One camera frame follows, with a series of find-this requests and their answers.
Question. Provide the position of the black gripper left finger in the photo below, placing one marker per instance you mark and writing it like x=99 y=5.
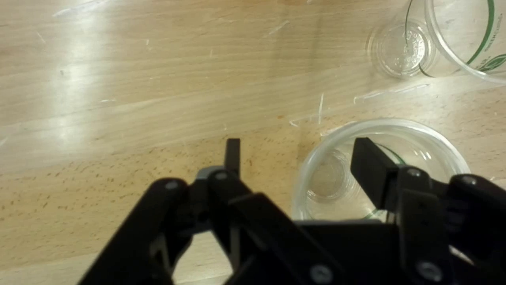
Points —
x=159 y=222

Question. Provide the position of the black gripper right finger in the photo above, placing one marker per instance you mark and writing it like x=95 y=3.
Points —
x=421 y=222

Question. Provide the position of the clear glass bowl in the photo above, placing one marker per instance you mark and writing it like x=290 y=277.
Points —
x=401 y=48

